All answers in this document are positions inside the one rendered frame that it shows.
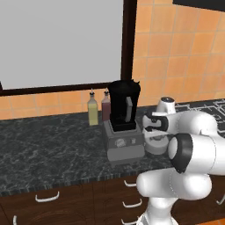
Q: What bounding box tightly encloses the black hob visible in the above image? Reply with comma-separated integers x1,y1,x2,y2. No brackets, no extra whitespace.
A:
175,98,225,134

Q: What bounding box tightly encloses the white drawer handle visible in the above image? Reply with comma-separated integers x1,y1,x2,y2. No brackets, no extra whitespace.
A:
121,198,143,209
123,179,138,188
34,191,61,204
120,217,139,225

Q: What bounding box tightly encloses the yellow oil bottle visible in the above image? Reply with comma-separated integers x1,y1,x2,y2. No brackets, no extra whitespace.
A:
87,89,100,127

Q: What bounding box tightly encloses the dark framed window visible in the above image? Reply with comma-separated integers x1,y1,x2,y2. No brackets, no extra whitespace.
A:
0,0,138,98

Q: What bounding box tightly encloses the dark wood drawer front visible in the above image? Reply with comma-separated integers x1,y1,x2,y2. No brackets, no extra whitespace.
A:
0,183,96,213
93,175,142,197
93,192,151,215
93,212,149,225

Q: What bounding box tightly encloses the dark wood cupboard door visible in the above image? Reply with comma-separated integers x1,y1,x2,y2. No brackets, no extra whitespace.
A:
171,175,225,225
0,208,96,225

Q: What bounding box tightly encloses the black blender jar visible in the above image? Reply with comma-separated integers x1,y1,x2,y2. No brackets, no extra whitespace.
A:
107,79,142,133

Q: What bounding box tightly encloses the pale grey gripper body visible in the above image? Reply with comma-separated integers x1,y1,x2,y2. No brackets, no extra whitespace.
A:
144,134,171,156

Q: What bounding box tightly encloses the grey blender base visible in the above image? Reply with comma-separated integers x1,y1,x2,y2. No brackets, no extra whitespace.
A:
102,119,146,168

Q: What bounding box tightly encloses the dark range hood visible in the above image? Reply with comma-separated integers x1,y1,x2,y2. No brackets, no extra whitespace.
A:
171,0,225,13

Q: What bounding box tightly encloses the red sauce bottle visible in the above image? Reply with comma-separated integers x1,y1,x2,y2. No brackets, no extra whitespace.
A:
100,90,112,123

